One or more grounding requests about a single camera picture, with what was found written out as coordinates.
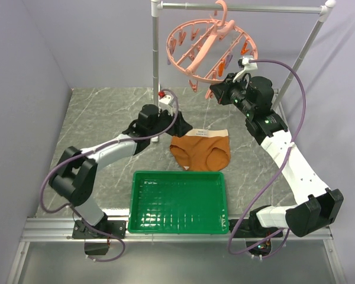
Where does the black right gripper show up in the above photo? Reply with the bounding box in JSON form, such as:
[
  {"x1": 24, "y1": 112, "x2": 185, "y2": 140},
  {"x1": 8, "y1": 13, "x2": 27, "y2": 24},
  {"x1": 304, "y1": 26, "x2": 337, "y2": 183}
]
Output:
[{"x1": 211, "y1": 73, "x2": 255, "y2": 117}]

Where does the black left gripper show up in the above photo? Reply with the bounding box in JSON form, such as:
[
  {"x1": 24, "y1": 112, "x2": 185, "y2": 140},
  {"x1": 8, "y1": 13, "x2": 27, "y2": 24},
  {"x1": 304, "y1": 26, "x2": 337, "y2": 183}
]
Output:
[{"x1": 149, "y1": 106, "x2": 193, "y2": 138}]

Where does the pink clothes peg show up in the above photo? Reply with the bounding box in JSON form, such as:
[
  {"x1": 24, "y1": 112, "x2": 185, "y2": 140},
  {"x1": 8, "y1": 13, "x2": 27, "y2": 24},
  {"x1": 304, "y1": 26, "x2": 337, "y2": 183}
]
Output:
[{"x1": 205, "y1": 88, "x2": 214, "y2": 99}]

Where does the orange underwear with cream waistband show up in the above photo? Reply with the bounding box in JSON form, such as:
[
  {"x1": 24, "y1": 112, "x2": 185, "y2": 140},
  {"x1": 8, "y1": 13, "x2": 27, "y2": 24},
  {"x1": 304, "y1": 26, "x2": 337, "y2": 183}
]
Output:
[{"x1": 170, "y1": 128, "x2": 231, "y2": 172}]

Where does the pink round clip hanger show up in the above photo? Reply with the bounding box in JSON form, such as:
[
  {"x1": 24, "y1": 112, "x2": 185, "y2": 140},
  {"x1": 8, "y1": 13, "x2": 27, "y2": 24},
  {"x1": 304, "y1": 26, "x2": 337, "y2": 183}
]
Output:
[{"x1": 166, "y1": 1, "x2": 259, "y2": 92}]

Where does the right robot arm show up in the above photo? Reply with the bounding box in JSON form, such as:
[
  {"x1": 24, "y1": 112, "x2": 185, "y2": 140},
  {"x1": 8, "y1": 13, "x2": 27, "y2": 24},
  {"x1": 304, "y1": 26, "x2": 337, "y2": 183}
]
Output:
[{"x1": 210, "y1": 73, "x2": 344, "y2": 237}]

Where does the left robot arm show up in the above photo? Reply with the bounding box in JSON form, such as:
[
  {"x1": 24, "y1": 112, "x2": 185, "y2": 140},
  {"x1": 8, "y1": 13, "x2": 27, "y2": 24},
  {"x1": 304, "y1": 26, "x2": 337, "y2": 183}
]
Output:
[{"x1": 48, "y1": 104, "x2": 193, "y2": 238}]

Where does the orange clothes peg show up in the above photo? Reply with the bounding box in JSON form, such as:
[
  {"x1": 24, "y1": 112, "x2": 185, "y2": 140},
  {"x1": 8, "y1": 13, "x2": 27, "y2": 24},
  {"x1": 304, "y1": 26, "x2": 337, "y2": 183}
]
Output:
[{"x1": 217, "y1": 60, "x2": 227, "y2": 78}]

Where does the purple clothes peg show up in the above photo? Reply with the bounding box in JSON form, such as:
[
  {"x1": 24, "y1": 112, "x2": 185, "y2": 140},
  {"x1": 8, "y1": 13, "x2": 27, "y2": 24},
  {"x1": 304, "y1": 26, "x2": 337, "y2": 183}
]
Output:
[{"x1": 224, "y1": 53, "x2": 233, "y2": 69}]

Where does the green plastic tray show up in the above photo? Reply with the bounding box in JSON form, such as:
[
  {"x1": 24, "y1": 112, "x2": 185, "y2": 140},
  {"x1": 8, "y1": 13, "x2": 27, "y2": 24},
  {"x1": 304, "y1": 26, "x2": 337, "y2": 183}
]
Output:
[{"x1": 128, "y1": 171, "x2": 229, "y2": 235}]

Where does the metal clothes rack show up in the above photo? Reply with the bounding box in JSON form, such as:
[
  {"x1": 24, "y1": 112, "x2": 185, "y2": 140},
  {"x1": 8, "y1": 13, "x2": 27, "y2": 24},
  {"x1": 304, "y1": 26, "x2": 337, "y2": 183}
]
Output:
[{"x1": 150, "y1": 0, "x2": 337, "y2": 143}]

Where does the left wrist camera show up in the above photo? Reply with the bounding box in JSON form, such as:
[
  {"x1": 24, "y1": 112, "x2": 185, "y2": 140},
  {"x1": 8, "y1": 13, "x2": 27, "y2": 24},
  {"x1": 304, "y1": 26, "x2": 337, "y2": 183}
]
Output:
[{"x1": 159, "y1": 91, "x2": 175, "y2": 116}]

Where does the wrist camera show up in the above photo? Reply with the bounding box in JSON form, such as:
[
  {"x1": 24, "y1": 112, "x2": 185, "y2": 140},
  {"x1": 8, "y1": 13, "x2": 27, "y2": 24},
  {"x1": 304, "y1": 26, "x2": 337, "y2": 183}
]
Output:
[
  {"x1": 159, "y1": 91, "x2": 175, "y2": 116},
  {"x1": 233, "y1": 55, "x2": 257, "y2": 83}
]

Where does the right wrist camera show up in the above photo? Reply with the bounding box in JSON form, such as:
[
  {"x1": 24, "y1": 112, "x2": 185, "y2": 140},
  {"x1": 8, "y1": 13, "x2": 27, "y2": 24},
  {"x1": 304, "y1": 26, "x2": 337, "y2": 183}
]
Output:
[{"x1": 233, "y1": 55, "x2": 257, "y2": 83}]

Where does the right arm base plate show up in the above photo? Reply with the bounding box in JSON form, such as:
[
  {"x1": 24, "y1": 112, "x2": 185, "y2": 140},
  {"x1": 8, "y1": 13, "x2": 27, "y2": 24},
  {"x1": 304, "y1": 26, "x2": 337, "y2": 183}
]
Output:
[{"x1": 234, "y1": 219, "x2": 279, "y2": 257}]

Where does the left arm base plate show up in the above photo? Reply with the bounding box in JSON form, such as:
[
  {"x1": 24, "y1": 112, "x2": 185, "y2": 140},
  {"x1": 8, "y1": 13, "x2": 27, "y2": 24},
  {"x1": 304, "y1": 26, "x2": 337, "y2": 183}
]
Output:
[{"x1": 72, "y1": 218, "x2": 127, "y2": 257}]

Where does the aluminium frame rail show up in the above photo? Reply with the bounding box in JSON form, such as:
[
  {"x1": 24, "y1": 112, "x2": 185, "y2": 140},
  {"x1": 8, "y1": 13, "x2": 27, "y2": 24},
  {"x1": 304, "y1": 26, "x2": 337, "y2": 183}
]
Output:
[{"x1": 5, "y1": 215, "x2": 350, "y2": 284}]

